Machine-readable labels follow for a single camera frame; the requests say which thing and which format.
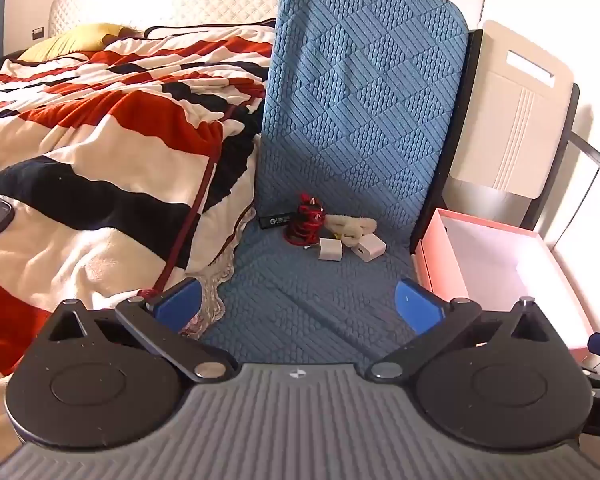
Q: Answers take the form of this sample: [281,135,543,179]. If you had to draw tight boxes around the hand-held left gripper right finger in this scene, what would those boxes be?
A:
[366,279,558,382]

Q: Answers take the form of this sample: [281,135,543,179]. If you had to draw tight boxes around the blue textured chair cover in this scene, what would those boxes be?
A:
[200,0,470,376]

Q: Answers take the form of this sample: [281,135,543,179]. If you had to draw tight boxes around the white quilted headboard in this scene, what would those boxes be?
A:
[49,0,302,42]

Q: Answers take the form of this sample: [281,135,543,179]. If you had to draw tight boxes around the yellow pillow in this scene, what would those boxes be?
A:
[17,22,146,64]

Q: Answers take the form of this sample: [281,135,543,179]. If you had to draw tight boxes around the cream plush toy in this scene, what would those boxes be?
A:
[322,214,379,249]

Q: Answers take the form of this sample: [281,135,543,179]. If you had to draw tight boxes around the red and black figurine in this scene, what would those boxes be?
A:
[286,191,326,248]

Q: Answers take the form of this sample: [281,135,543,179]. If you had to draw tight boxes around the small black box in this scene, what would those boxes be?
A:
[258,212,296,231]

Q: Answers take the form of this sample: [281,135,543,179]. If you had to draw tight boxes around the striped fleece blanket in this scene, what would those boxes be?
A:
[0,19,277,378]

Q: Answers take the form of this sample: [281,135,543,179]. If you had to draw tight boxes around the black folding chair frame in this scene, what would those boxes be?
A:
[520,82,581,247]

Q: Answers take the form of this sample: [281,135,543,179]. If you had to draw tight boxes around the white charger plug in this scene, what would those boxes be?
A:
[351,234,388,264]
[318,237,347,262]

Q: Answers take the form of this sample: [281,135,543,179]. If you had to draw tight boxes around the black curved metal rod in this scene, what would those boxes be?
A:
[570,130,600,184]

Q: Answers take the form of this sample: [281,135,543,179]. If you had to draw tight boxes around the beige folding chair back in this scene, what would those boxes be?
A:
[447,20,575,201]

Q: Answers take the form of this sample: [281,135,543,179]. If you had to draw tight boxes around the beige lace cloth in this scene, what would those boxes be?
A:
[180,205,261,337]

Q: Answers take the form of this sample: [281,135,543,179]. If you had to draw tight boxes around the pink cardboard box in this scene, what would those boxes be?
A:
[412,208,600,362]

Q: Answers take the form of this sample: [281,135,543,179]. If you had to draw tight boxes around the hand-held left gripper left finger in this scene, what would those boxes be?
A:
[39,278,236,383]

